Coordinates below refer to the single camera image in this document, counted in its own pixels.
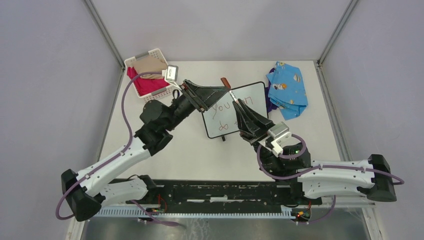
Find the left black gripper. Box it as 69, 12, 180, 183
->
164, 79, 230, 132

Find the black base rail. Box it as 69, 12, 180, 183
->
137, 179, 323, 216

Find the white plastic basket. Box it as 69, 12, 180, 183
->
124, 48, 175, 102

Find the magenta cloth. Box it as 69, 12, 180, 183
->
126, 66, 169, 96

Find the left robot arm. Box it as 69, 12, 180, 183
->
59, 79, 230, 222

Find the purple cloth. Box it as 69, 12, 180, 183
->
264, 67, 278, 113

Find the blue patterned cloth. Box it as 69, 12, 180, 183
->
266, 61, 309, 121

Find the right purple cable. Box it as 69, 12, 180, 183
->
256, 134, 406, 224

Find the purple cable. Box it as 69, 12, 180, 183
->
55, 71, 167, 221
256, 134, 406, 224

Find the black framed whiteboard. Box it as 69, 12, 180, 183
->
202, 81, 268, 139

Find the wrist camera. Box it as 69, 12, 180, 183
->
263, 121, 292, 157
163, 64, 179, 88

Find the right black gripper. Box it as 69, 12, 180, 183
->
232, 99, 283, 174

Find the beige folded cloth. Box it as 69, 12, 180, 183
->
133, 55, 168, 79

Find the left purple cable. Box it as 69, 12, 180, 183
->
55, 71, 167, 221

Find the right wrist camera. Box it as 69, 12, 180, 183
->
263, 121, 292, 157

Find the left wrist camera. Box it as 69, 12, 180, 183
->
163, 64, 179, 88

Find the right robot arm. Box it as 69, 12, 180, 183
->
232, 99, 405, 204

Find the white red whiteboard marker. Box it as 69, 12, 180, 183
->
228, 88, 239, 104

